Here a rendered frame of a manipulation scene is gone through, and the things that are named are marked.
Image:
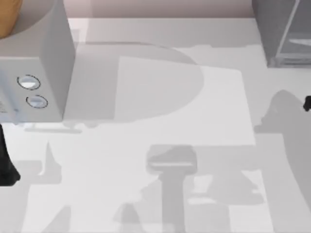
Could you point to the small microwave knob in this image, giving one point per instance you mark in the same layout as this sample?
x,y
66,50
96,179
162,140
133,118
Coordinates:
x,y
37,101

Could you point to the pale microwave oven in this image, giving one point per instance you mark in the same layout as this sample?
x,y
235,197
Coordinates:
x,y
48,48

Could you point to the large microwave knob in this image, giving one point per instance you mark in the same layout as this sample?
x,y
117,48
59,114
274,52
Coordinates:
x,y
28,82

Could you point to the grey cabinet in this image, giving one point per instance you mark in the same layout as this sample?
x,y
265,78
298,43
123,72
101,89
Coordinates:
x,y
281,31

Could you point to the small black object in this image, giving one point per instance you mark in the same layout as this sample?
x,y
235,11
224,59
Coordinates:
x,y
307,103

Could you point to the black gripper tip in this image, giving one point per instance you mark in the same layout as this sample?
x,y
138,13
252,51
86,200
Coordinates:
x,y
6,165

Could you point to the orange round object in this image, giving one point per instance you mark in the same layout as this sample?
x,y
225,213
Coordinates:
x,y
8,17

